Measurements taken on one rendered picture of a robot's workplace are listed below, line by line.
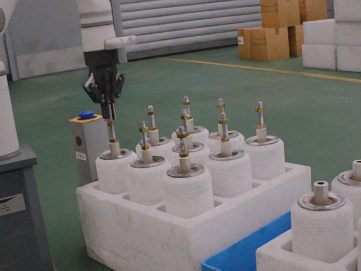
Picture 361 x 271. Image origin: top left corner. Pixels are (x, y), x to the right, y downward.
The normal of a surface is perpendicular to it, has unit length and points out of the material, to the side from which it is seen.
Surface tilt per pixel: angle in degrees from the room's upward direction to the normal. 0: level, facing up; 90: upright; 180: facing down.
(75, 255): 0
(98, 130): 90
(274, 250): 0
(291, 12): 90
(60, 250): 0
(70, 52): 90
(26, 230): 90
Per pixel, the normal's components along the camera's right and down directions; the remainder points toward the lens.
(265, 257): -0.74, 0.25
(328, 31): -0.89, 0.21
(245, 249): 0.67, 0.07
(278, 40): 0.40, 0.18
